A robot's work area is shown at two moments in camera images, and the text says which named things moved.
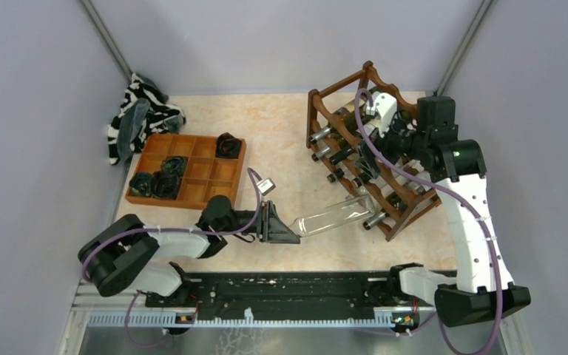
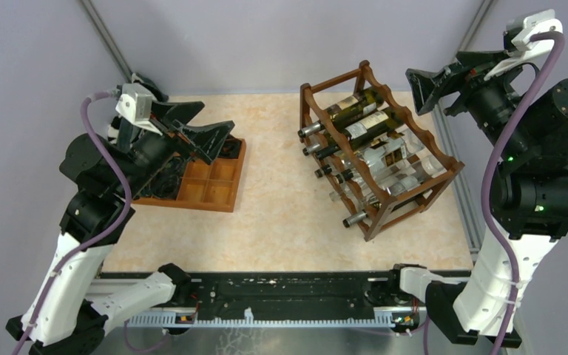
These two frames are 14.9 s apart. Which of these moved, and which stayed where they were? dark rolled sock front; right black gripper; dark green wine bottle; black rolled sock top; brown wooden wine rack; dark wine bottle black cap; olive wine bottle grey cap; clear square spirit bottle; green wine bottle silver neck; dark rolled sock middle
Moved: dark green wine bottle; right black gripper; clear square spirit bottle; olive wine bottle grey cap; green wine bottle silver neck; dark wine bottle black cap
Stayed: dark rolled sock front; black rolled sock top; dark rolled sock middle; brown wooden wine rack
